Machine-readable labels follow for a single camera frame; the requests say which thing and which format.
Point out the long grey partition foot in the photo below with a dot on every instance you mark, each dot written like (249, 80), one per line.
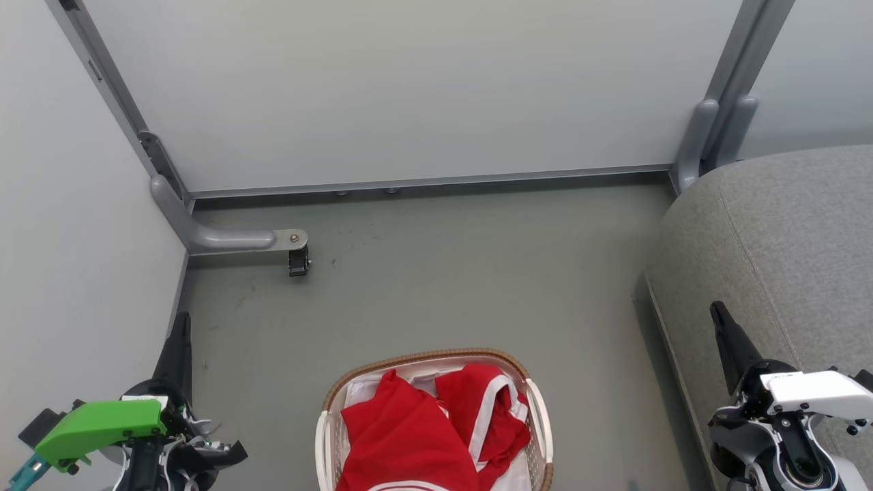
(218, 239)

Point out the black caster wheel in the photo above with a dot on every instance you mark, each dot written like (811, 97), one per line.
(299, 262)

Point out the grey fabric sofa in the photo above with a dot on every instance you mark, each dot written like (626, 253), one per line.
(784, 259)

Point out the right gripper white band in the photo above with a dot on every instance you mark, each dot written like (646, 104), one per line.
(811, 394)

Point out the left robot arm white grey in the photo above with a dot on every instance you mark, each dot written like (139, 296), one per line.
(146, 470)

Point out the short grey partition foot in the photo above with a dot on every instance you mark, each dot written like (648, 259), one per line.
(696, 146)
(736, 129)

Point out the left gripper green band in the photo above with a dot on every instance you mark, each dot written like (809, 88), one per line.
(102, 423)

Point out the grey double partition post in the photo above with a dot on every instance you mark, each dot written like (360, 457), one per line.
(740, 61)

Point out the red garment with white trim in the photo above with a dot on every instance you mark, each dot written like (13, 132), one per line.
(423, 436)

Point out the white wicker-rimmed laundry basket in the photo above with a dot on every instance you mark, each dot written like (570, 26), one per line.
(539, 423)

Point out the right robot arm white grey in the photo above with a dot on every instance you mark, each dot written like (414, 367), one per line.
(791, 467)

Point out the grey partition bottom rail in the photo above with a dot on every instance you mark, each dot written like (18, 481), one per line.
(436, 181)

